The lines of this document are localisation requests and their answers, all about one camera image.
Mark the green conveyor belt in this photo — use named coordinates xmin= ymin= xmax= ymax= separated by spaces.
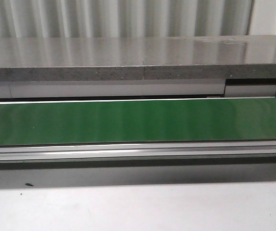
xmin=0 ymin=98 xmax=276 ymax=146

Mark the grey speckled stone counter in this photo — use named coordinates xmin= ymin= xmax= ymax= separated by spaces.
xmin=0 ymin=36 xmax=276 ymax=82

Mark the white pleated curtain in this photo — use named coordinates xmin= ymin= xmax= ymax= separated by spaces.
xmin=0 ymin=0 xmax=276 ymax=38

